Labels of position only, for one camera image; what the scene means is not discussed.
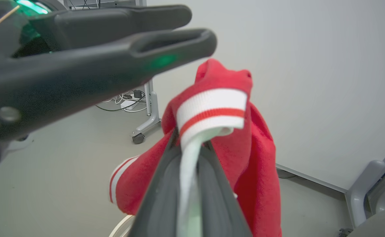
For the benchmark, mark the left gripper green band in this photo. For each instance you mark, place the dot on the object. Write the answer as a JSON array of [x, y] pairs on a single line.
[[1, 36]]

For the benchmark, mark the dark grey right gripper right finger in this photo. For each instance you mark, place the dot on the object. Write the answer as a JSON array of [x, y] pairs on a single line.
[[217, 204]]

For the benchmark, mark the grey metal frame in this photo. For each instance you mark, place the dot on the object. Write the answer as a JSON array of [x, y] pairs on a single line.
[[367, 187]]

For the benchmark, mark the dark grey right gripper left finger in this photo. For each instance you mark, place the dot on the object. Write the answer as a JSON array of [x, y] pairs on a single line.
[[159, 204]]

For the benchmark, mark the white power strip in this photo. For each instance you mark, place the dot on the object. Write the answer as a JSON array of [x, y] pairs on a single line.
[[130, 103]]

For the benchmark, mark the red garment with white stripes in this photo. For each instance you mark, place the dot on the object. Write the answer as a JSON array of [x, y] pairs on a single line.
[[258, 154]]

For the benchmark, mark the grey stand leg with caster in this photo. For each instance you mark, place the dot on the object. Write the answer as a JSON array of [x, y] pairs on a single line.
[[152, 112]]

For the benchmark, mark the cream laundry basket rim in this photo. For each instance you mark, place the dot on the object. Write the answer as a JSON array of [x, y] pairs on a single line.
[[121, 227]]

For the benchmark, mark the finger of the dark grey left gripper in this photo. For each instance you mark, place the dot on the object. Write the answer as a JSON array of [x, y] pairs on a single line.
[[120, 23]]

